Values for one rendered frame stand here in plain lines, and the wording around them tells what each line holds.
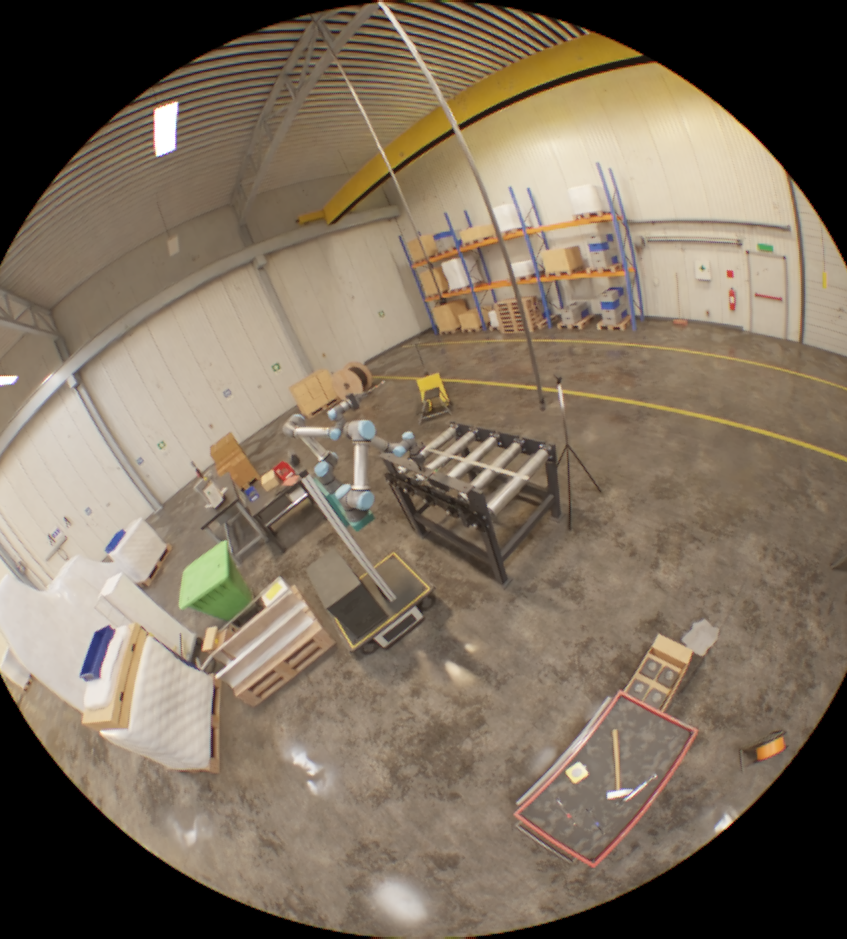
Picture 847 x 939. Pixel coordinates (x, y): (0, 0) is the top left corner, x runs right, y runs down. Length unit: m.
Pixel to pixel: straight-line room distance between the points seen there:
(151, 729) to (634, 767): 3.44
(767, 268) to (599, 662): 9.47
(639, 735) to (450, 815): 1.47
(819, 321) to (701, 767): 9.72
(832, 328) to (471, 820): 11.22
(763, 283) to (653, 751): 9.75
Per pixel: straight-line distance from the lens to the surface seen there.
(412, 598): 2.84
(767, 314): 10.27
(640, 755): 1.69
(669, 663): 2.66
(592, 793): 1.66
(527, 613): 2.87
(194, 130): 9.33
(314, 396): 9.76
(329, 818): 3.07
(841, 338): 10.88
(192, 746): 3.78
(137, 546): 7.99
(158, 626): 4.52
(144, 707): 3.50
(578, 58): 7.44
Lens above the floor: 2.54
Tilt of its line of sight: 32 degrees down
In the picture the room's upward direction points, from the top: 23 degrees counter-clockwise
